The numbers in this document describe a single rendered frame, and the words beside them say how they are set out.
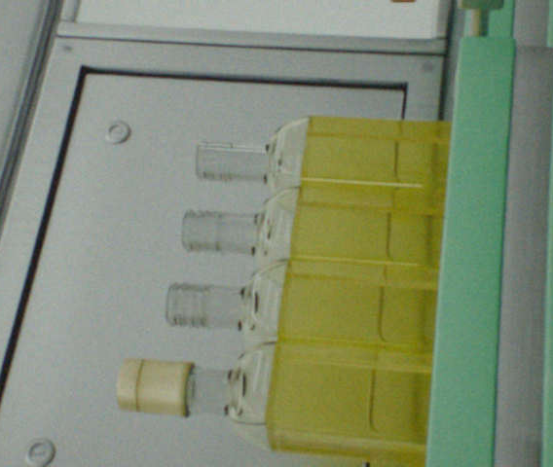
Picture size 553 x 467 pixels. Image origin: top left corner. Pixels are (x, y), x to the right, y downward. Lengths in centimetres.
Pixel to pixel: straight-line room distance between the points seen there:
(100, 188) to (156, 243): 7
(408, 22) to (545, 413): 54
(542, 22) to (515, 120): 18
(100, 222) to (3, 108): 15
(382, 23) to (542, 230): 45
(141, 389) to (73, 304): 21
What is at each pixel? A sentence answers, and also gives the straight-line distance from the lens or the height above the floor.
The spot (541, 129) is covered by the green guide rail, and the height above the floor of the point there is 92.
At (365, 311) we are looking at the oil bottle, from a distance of 82.
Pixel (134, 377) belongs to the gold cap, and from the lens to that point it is 84.
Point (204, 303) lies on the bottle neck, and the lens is 85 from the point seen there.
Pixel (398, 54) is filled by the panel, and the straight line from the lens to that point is 112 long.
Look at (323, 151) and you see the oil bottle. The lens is 89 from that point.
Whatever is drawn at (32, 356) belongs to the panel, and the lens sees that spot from 102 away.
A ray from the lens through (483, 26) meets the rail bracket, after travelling 83.
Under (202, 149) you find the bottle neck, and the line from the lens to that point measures 92.
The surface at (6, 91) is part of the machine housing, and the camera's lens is 116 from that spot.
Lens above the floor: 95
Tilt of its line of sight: 9 degrees up
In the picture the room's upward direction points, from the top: 86 degrees counter-clockwise
